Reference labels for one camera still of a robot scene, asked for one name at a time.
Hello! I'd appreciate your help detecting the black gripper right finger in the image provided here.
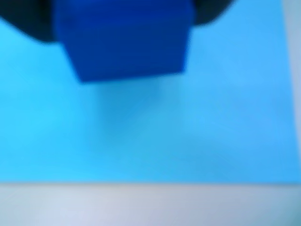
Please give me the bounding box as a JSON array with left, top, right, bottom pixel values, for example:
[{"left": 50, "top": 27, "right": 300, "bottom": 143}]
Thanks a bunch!
[{"left": 191, "top": 0, "right": 233, "bottom": 26}]

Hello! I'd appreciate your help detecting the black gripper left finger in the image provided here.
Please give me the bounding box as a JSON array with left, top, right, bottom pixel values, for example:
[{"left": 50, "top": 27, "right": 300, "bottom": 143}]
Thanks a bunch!
[{"left": 0, "top": 0, "right": 59, "bottom": 43}]

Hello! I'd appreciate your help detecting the small blue cube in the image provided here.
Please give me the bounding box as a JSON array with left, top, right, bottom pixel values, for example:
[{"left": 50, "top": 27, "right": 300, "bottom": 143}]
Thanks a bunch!
[{"left": 53, "top": 0, "right": 196, "bottom": 83}]

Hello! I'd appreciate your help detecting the blue paper square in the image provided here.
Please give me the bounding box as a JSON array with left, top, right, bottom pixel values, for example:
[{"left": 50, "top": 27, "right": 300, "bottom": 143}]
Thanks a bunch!
[{"left": 0, "top": 0, "right": 298, "bottom": 184}]

